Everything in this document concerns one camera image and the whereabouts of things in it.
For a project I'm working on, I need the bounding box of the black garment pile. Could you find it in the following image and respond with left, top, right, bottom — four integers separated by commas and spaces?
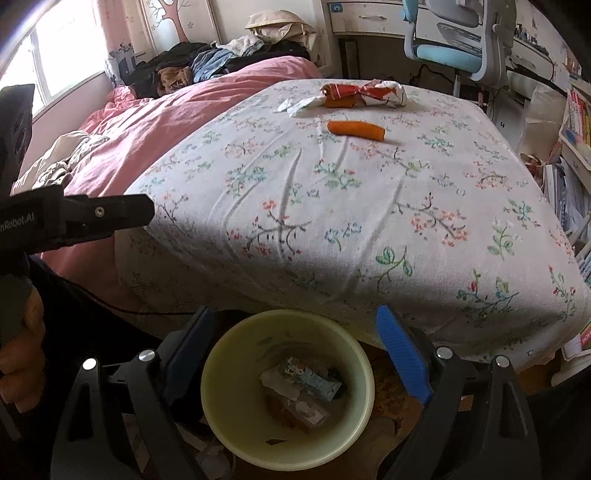
122, 41, 311, 100

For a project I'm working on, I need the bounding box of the clear plastic wrapper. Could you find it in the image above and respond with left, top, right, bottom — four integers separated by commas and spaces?
283, 397, 329, 430

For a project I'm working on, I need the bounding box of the floral bedsheet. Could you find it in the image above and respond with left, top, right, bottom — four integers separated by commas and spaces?
115, 78, 591, 371

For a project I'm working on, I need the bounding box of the beige striped cloth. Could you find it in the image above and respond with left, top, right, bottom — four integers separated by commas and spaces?
22, 129, 112, 197

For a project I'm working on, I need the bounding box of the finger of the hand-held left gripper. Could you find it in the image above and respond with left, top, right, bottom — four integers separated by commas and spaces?
62, 194, 156, 243

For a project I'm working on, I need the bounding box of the brown garment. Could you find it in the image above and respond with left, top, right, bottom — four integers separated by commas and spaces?
156, 66, 194, 94

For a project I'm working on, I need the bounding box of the small white tissue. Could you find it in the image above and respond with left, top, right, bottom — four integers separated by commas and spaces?
276, 95, 329, 118

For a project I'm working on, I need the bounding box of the person's left hand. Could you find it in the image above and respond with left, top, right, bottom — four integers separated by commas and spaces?
0, 285, 45, 412

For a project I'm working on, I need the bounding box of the window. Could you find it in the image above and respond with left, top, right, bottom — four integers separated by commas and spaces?
25, 0, 108, 114

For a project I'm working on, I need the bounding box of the cream plastic bin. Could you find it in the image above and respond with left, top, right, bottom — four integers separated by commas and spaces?
201, 309, 376, 472

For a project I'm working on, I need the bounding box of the red snack wrapper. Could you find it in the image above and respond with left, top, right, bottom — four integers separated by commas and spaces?
320, 79, 408, 110

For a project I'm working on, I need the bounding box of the white towel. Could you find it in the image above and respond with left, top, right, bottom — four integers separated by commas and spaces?
221, 36, 265, 58

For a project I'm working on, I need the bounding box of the blue grey desk chair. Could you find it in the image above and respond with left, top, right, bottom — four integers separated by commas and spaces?
401, 0, 519, 97

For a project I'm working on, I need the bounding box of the pink blanket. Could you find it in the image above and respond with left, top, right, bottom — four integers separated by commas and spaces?
41, 56, 323, 311

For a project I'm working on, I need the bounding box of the light blue snack packet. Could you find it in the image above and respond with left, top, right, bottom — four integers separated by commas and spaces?
277, 356, 343, 401

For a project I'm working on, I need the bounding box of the person's black clothing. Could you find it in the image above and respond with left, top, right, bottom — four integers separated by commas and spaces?
25, 256, 195, 370

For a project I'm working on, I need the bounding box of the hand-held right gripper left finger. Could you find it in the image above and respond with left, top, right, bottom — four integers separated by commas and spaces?
48, 305, 218, 480

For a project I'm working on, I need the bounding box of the white bookshelf with books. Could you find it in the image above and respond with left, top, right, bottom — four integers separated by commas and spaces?
540, 76, 591, 287

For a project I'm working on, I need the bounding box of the white plastic bag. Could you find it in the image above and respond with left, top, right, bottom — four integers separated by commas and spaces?
516, 85, 570, 163

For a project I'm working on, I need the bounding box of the pink curtain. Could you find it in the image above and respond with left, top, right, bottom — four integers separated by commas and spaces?
98, 0, 155, 88

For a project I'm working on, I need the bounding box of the blue denim garment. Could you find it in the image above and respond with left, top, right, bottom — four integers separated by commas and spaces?
191, 47, 237, 83

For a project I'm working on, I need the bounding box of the white paper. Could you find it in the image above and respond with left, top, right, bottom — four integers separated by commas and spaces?
259, 367, 302, 401

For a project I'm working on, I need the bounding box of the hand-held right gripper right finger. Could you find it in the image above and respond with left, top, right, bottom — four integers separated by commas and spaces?
375, 305, 543, 480

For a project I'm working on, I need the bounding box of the orange snack wrapper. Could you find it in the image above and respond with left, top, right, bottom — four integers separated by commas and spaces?
327, 120, 387, 141

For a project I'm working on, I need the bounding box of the black cable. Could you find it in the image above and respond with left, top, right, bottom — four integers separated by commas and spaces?
44, 272, 197, 317

